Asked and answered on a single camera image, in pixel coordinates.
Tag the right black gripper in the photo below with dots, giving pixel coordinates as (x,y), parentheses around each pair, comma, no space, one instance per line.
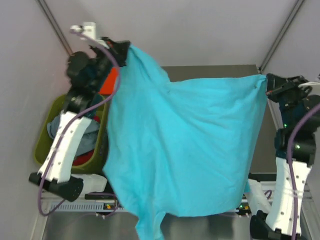
(296,81)

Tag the olive green plastic bin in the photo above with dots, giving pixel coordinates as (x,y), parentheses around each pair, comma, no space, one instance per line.
(95,164)

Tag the cyan t shirt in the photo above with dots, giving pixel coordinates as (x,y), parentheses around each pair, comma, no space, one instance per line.
(183,148)

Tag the folded orange t shirt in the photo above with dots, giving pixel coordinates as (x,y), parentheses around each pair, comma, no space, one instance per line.
(109,84)

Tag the grey blue t shirt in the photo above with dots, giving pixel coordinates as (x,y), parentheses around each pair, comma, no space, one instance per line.
(88,140)

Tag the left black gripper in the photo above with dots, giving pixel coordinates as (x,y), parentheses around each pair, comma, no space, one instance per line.
(121,47)

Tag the aluminium frame rail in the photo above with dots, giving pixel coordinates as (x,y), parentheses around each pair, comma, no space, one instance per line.
(271,120)

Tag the slotted white cable duct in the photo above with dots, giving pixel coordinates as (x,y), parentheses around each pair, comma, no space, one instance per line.
(89,206)

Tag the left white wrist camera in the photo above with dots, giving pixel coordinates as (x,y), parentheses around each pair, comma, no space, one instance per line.
(85,31)

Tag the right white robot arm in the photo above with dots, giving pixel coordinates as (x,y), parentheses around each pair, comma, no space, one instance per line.
(295,150)

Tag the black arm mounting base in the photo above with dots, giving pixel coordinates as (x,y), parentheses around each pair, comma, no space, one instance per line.
(100,189)

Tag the red t shirt in bin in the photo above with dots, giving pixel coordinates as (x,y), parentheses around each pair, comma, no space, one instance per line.
(82,159)

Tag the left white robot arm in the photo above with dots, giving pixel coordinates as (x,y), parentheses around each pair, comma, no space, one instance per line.
(87,76)

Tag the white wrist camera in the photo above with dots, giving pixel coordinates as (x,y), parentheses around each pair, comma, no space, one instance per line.
(309,88)
(85,31)

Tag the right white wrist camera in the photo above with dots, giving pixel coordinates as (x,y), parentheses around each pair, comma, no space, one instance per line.
(309,88)

